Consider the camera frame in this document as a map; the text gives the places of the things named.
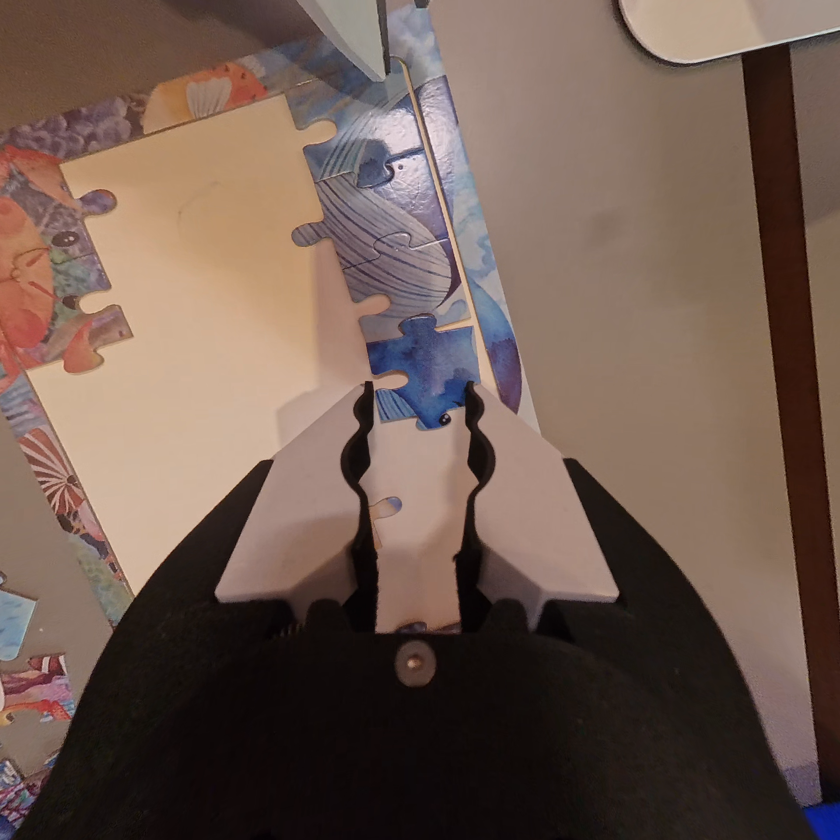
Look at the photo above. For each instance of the orange claw puzzle piece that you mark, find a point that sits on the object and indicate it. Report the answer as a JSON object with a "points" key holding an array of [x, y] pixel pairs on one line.
{"points": [[85, 341]]}

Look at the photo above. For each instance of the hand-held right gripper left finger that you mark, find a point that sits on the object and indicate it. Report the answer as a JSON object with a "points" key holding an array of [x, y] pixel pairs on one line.
{"points": [[289, 525]]}

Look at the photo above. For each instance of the dark blue puzzle piece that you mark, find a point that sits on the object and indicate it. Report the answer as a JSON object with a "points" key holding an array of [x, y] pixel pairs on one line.
{"points": [[426, 367]]}

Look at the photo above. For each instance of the puzzle frame board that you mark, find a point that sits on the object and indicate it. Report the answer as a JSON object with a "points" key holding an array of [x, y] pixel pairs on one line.
{"points": [[216, 295]]}

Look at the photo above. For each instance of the orange coral puzzle piece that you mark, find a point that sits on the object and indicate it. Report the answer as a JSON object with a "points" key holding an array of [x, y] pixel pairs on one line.
{"points": [[39, 216]]}

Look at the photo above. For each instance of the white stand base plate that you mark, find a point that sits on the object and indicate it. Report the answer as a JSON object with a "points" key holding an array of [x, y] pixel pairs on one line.
{"points": [[722, 26]]}

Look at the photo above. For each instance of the joined blue whale puzzle section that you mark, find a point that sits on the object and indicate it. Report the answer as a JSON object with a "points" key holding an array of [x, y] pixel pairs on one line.
{"points": [[394, 249]]}

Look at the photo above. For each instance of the jigsaw puzzle pieces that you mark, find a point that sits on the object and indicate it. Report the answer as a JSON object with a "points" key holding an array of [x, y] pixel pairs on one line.
{"points": [[39, 689]]}

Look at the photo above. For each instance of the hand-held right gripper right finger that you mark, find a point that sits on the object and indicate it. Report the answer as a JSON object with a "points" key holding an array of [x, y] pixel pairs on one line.
{"points": [[544, 525]]}

